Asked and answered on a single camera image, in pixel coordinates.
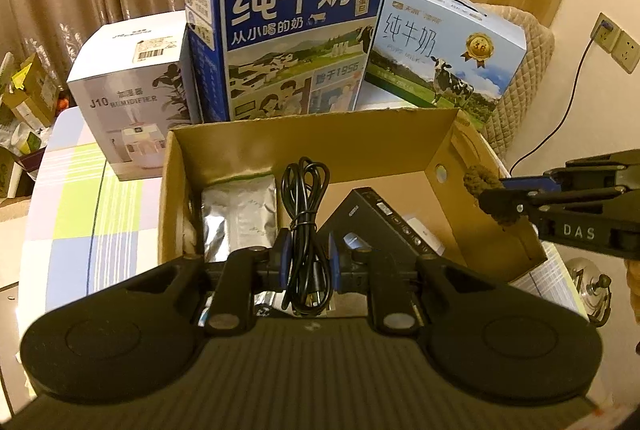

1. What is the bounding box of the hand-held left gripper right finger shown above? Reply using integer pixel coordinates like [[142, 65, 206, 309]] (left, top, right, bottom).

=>
[[325, 230, 482, 337]]

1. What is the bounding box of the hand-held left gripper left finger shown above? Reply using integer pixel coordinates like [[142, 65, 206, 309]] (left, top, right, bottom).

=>
[[144, 227, 294, 337]]

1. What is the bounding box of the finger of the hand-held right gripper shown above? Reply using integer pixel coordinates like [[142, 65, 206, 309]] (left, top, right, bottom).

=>
[[500, 149, 640, 193], [479, 187, 640, 229]]

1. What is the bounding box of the brown braided rope piece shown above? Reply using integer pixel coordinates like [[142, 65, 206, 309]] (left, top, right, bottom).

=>
[[462, 163, 517, 229]]

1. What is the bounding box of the black cable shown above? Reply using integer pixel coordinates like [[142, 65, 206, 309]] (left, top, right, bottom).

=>
[[279, 156, 337, 319]]

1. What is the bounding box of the silver foil packet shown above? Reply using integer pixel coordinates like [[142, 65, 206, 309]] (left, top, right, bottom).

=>
[[200, 175, 287, 312]]

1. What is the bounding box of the brown cardboard box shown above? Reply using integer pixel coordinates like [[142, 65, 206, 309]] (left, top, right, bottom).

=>
[[157, 107, 549, 306]]

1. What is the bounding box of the black device box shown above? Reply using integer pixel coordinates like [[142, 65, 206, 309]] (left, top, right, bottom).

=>
[[317, 187, 437, 272]]

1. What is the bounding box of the small metal ornament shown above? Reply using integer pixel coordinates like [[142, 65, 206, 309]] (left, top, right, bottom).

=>
[[570, 259, 614, 327]]

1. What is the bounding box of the printed paper sheet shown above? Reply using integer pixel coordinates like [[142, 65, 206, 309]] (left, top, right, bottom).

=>
[[509, 244, 577, 313]]

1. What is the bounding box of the small white box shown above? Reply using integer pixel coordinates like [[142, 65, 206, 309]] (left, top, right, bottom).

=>
[[402, 213, 447, 257]]

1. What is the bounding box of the beige quilted chair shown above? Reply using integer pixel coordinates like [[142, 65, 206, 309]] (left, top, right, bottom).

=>
[[481, 3, 556, 162]]

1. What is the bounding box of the light blue milk carton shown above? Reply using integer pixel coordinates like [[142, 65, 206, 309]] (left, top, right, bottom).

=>
[[362, 0, 529, 126]]

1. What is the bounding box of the white humidifier box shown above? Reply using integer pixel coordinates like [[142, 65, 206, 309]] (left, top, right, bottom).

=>
[[66, 10, 194, 182]]

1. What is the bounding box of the dark blue milk carton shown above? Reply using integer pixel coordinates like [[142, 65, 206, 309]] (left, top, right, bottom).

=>
[[179, 0, 398, 123]]

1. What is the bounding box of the white plastic bag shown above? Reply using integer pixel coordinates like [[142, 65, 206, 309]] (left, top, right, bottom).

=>
[[0, 110, 48, 198]]

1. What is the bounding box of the large brown cardboard carton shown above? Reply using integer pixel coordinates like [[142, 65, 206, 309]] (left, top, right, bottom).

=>
[[0, 53, 60, 131]]

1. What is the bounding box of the thin dark power cord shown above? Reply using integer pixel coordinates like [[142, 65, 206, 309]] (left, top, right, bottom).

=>
[[509, 36, 597, 172]]

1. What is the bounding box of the white wall socket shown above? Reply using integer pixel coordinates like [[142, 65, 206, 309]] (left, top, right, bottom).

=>
[[612, 30, 640, 74], [590, 13, 622, 56]]

